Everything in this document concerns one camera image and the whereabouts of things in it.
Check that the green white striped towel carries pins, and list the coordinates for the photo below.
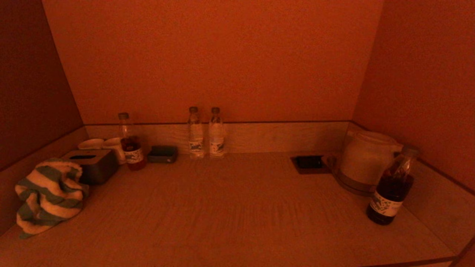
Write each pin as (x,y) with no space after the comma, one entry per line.
(48,196)

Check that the clear water bottle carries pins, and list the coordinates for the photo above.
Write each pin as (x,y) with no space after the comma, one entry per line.
(195,137)
(216,137)

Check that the black recessed power socket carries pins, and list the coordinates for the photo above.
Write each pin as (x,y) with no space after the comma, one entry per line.
(308,162)

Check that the small half-full tea bottle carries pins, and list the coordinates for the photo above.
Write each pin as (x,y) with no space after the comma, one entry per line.
(131,150)

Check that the white cup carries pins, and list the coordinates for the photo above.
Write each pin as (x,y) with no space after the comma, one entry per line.
(91,144)
(115,146)

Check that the white electric kettle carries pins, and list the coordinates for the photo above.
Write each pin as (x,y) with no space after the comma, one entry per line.
(365,159)

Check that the grey tissue box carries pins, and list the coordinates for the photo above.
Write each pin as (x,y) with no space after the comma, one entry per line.
(98,167)

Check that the large dark tea bottle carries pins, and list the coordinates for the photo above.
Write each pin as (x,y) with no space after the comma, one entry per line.
(389,189)

